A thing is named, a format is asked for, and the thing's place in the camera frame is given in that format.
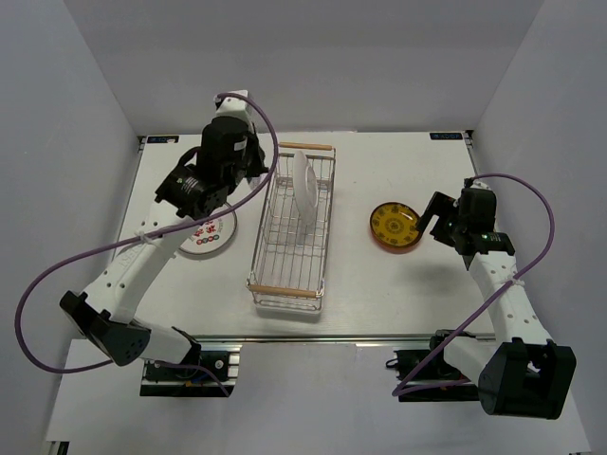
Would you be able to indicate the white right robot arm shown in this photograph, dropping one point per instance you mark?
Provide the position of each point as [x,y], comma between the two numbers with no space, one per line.
[527,374]

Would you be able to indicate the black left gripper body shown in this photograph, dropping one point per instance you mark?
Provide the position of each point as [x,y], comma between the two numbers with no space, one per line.
[251,166]

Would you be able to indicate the blue table label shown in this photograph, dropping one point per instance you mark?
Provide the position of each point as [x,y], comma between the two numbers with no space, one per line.
[162,139]
[445,136]

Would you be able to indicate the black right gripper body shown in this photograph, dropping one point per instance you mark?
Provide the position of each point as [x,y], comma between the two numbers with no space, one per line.
[461,224]

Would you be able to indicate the orange translucent plate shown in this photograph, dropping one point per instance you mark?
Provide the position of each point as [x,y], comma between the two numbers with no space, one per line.
[398,249]

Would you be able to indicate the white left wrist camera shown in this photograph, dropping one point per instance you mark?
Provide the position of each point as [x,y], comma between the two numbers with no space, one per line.
[232,107]

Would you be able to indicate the white plate with red characters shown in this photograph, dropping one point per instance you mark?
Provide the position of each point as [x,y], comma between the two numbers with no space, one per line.
[211,238]

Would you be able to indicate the plain white plate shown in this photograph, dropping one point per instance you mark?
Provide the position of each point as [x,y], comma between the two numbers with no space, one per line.
[305,188]

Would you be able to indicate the blue table label right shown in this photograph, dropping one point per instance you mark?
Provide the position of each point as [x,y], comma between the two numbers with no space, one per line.
[445,136]

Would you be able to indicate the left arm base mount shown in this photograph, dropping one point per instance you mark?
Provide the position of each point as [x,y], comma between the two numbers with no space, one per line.
[215,377]

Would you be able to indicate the blue table label left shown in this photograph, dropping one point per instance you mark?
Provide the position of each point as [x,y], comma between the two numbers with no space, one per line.
[162,139]

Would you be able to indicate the yellow patterned plate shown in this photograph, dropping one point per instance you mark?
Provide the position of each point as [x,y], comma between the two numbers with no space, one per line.
[390,219]

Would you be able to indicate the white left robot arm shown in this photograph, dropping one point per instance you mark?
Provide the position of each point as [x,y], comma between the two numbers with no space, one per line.
[105,312]

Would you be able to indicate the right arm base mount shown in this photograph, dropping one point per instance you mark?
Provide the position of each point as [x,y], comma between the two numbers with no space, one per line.
[410,354]

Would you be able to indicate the metal wire dish rack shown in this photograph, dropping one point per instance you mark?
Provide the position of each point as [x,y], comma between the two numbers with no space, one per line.
[288,267]

